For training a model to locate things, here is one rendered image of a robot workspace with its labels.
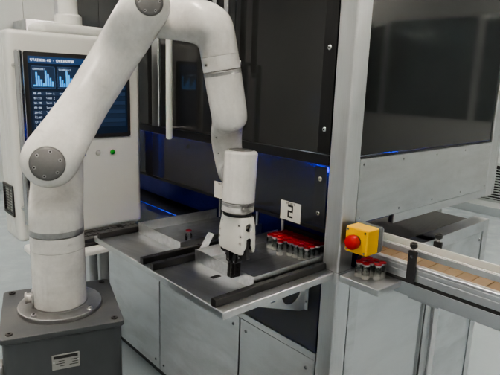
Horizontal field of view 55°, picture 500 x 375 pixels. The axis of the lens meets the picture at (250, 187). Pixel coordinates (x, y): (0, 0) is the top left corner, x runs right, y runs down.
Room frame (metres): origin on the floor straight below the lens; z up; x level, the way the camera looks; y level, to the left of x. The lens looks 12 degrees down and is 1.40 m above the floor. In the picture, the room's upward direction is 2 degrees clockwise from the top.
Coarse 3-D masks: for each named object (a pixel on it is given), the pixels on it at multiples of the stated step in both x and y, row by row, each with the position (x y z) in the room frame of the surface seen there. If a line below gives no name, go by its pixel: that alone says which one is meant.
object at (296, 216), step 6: (282, 204) 1.46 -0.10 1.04; (288, 204) 1.44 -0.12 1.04; (294, 204) 1.42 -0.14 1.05; (282, 210) 1.46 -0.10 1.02; (294, 210) 1.42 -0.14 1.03; (300, 210) 1.40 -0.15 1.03; (282, 216) 1.46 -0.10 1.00; (294, 216) 1.42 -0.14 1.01; (300, 216) 1.40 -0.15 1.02; (300, 222) 1.40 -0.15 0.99
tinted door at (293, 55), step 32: (256, 0) 1.59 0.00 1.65; (288, 0) 1.49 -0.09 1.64; (320, 0) 1.39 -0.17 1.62; (256, 32) 1.58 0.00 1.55; (288, 32) 1.48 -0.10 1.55; (320, 32) 1.39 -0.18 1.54; (256, 64) 1.58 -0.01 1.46; (288, 64) 1.48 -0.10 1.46; (320, 64) 1.38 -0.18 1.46; (256, 96) 1.58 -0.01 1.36; (288, 96) 1.47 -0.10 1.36; (320, 96) 1.38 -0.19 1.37; (256, 128) 1.57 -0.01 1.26; (288, 128) 1.47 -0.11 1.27
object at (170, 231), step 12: (180, 216) 1.72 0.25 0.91; (192, 216) 1.75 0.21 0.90; (204, 216) 1.79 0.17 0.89; (216, 216) 1.83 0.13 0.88; (144, 228) 1.58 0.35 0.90; (156, 228) 1.65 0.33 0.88; (168, 228) 1.65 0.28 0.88; (180, 228) 1.66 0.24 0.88; (192, 228) 1.66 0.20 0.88; (204, 228) 1.67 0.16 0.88; (216, 228) 1.67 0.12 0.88; (156, 240) 1.52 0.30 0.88; (168, 240) 1.47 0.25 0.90; (180, 240) 1.53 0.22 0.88; (192, 240) 1.45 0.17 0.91
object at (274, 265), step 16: (256, 240) 1.51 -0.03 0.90; (208, 256) 1.31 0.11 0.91; (224, 256) 1.40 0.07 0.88; (256, 256) 1.41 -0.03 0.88; (272, 256) 1.41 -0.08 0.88; (288, 256) 1.42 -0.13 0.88; (320, 256) 1.34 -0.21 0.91; (224, 272) 1.25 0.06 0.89; (240, 272) 1.20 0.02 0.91; (256, 272) 1.27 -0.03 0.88; (272, 272) 1.21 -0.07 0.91; (288, 272) 1.25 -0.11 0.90
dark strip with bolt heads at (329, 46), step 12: (336, 0) 1.35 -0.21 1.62; (336, 12) 1.34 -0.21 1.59; (336, 24) 1.34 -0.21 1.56; (324, 36) 1.37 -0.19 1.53; (336, 36) 1.34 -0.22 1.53; (324, 48) 1.37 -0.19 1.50; (336, 48) 1.34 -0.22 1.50; (324, 60) 1.37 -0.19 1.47; (324, 72) 1.36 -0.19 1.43; (324, 84) 1.36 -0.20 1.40; (324, 96) 1.36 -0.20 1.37; (324, 108) 1.36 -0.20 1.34; (324, 120) 1.36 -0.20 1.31; (324, 132) 1.35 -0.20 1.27; (324, 144) 1.35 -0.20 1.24
